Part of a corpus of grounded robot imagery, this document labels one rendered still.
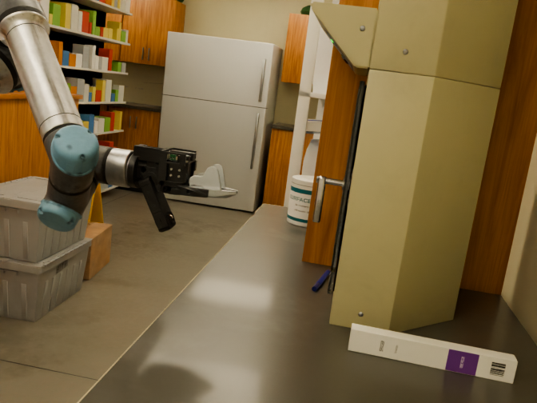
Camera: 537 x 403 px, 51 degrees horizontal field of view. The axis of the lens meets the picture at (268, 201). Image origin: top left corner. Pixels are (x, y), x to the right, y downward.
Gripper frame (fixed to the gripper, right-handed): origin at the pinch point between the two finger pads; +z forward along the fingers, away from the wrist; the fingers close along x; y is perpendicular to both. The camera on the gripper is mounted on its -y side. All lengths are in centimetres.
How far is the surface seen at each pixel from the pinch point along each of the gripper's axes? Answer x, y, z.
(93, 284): 215, -115, -127
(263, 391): -33.2, -20.4, 15.0
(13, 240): 149, -71, -141
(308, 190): 68, -8, 10
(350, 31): -5.1, 32.4, 18.5
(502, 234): 32, -5, 60
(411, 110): -5.1, 20.7, 30.9
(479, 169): 8.0, 11.3, 46.6
